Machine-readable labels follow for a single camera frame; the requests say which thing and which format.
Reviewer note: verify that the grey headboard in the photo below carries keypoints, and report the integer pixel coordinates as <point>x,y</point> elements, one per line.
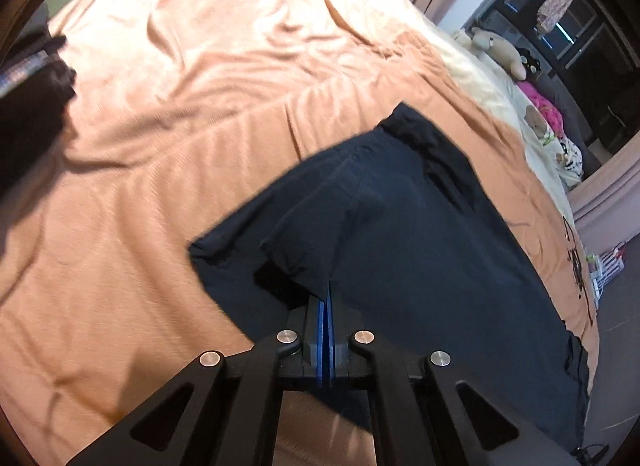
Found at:
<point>575,115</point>

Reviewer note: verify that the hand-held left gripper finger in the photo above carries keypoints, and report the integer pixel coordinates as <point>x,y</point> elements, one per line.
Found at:
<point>320,336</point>
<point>330,346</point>

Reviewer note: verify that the cream bear print bedding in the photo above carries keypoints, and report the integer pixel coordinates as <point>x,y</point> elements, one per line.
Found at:
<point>500,95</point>

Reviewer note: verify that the dark navy pants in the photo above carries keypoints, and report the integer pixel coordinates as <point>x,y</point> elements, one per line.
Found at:
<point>425,246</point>

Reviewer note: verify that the floral hanging cloth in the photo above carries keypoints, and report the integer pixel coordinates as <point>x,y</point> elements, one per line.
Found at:
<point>557,0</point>

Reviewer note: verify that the orange blanket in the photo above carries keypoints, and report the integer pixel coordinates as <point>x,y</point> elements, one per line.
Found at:
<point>175,170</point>

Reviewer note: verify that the dark cloth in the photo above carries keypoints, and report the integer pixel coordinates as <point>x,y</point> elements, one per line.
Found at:
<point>30,120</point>

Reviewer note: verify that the dark window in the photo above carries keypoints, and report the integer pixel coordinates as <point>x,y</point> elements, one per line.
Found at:
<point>590,45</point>

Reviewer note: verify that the beige plush toy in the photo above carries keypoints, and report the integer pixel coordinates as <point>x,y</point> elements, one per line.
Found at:
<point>492,45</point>

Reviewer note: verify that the white patterned pillow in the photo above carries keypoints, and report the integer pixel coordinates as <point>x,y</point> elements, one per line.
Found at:
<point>570,158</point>

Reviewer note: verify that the pink cloth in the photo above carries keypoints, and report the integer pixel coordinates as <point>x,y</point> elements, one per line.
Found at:
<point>540,105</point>

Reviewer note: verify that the black white plush toy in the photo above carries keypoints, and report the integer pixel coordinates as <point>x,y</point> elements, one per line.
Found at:
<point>530,64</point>

